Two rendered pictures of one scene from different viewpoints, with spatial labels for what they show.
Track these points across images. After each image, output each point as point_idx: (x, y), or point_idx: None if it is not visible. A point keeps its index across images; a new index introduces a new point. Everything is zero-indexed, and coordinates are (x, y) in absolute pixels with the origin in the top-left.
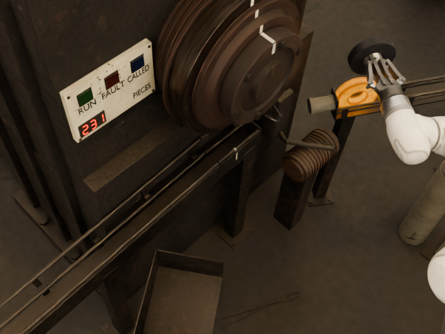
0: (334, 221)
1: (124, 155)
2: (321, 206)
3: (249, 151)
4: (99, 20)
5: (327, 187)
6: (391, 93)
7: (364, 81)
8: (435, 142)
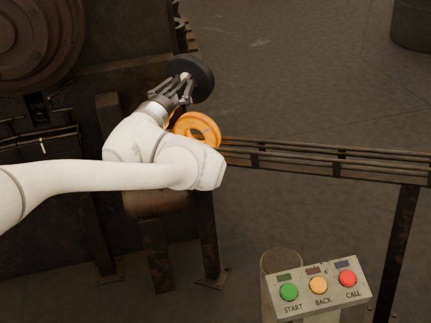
0: (207, 307)
1: None
2: (206, 288)
3: (65, 152)
4: None
5: (213, 266)
6: (149, 99)
7: (195, 116)
8: (149, 156)
